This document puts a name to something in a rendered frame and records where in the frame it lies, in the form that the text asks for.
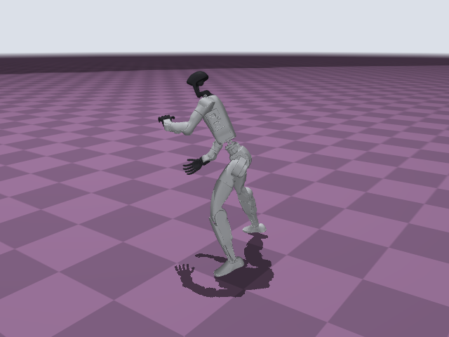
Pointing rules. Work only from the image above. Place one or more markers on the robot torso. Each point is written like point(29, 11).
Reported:
point(221, 127)

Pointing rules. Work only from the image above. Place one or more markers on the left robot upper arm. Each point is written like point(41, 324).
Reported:
point(204, 106)

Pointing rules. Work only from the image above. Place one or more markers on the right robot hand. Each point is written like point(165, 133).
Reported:
point(196, 164)

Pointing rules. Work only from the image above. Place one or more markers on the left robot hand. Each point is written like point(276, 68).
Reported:
point(165, 117)

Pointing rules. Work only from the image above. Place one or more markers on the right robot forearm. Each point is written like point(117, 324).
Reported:
point(212, 154)

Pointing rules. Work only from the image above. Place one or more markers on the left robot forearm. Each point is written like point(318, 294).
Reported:
point(174, 127)

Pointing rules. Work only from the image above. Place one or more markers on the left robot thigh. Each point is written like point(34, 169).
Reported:
point(224, 184)

